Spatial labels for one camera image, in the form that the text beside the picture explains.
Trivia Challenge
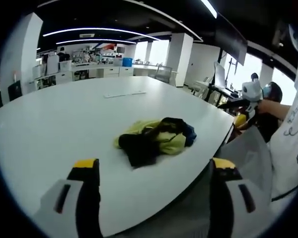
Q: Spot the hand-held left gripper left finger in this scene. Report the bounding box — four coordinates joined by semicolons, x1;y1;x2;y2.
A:
32;158;101;238

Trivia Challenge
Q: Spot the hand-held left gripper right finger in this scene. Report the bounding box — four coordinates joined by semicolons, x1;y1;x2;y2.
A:
208;157;264;238

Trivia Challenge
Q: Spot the yellow-green and black garment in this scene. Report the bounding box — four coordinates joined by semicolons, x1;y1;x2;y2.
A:
113;117;198;170

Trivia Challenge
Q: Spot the light grey cloth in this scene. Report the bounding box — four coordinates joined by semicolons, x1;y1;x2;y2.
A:
220;123;274;206

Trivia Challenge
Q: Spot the black hanging screen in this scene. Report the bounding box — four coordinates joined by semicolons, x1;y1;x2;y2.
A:
215;29;248;66

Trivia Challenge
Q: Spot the person's white printed shirt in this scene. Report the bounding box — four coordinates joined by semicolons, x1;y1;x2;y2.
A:
270;23;298;202

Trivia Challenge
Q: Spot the grey mesh office chair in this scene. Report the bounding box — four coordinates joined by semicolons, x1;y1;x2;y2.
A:
154;65;173;83

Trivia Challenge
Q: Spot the short ceiling light strip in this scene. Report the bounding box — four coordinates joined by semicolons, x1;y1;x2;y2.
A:
200;0;218;19

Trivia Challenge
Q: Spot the black chair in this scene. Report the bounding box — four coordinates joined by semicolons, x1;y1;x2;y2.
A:
8;80;22;102

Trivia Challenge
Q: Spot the white counter cabinet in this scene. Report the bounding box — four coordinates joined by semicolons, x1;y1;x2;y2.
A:
32;60;135;86

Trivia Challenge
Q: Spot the long ceiling light strip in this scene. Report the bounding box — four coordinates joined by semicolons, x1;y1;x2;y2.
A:
42;27;162;42

